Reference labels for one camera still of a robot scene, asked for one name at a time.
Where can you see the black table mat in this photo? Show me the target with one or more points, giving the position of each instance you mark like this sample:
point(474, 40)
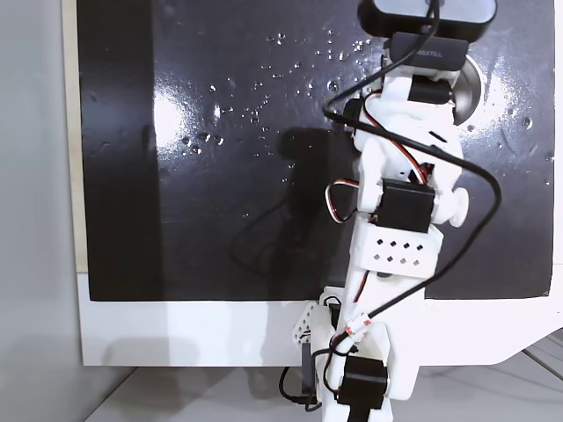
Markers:
point(211, 184)

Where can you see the pale green steel-rimmed mug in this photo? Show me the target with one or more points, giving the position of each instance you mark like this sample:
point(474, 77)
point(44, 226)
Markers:
point(468, 90)

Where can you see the black webcam box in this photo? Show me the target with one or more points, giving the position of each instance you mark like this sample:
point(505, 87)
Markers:
point(422, 26)

